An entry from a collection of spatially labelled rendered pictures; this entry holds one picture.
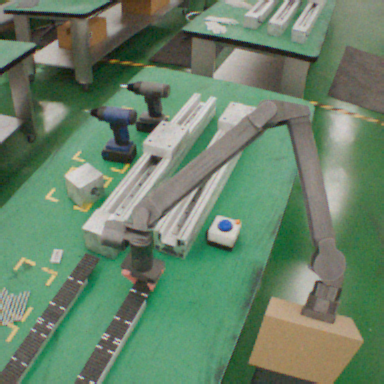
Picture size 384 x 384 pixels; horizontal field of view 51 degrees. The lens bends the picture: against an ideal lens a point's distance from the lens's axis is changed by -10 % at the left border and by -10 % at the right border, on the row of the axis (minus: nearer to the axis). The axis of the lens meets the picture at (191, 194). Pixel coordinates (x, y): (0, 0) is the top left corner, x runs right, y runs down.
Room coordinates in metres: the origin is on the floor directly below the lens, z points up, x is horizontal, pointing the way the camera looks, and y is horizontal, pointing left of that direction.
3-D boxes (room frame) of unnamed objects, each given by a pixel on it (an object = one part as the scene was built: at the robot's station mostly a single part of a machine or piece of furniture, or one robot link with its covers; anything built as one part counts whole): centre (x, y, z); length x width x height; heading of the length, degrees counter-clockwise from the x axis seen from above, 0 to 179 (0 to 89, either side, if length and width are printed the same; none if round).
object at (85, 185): (1.08, 0.35, 0.83); 0.11 x 0.10 x 0.10; 49
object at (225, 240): (0.92, -0.10, 0.81); 0.10 x 0.08 x 0.06; 70
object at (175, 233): (1.23, -0.08, 0.82); 0.80 x 0.10 x 0.09; 160
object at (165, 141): (1.29, 0.10, 0.87); 0.16 x 0.11 x 0.07; 160
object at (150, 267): (0.71, 0.12, 0.92); 0.10 x 0.07 x 0.07; 69
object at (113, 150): (1.32, 0.30, 0.89); 0.20 x 0.08 x 0.22; 78
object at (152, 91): (1.52, 0.20, 0.89); 0.20 x 0.08 x 0.22; 78
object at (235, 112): (1.46, -0.17, 0.87); 0.16 x 0.11 x 0.07; 160
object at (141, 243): (0.71, 0.12, 0.98); 0.07 x 0.06 x 0.07; 77
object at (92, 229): (0.87, 0.24, 0.83); 0.12 x 0.09 x 0.10; 70
